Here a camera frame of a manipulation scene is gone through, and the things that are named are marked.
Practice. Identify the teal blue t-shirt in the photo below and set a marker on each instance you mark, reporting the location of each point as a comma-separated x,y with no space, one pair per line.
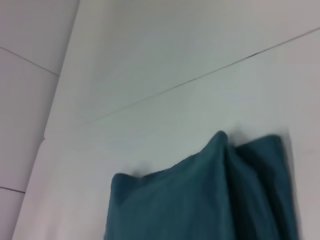
200,195

